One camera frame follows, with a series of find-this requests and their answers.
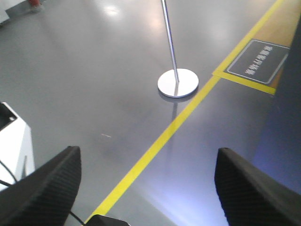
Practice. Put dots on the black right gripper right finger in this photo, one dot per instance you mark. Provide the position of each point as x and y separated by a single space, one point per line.
249 197

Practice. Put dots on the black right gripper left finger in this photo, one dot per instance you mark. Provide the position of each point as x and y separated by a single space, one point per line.
45 197

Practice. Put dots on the silver pole stand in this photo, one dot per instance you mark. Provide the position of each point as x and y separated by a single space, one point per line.
177 82

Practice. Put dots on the dark floor sign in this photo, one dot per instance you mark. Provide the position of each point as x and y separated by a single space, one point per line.
259 61

